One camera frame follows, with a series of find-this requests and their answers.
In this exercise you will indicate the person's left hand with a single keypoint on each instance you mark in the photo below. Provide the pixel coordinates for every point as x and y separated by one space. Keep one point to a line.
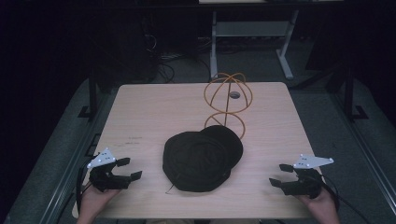
93 202

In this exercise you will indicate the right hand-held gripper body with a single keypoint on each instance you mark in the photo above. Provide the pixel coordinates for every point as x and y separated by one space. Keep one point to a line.
306 186

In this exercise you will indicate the white metal desk frame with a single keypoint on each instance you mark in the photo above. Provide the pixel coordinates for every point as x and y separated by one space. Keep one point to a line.
249 29

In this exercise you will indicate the black metal stand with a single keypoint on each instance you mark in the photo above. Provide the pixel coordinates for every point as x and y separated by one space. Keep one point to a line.
92 93
348 96

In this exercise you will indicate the black hat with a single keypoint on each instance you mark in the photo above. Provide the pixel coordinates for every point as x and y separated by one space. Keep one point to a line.
199 158

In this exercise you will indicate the person's right hand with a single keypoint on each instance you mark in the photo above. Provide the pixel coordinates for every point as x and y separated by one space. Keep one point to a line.
323 207

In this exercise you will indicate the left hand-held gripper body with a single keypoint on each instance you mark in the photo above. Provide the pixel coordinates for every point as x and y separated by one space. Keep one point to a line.
104 180

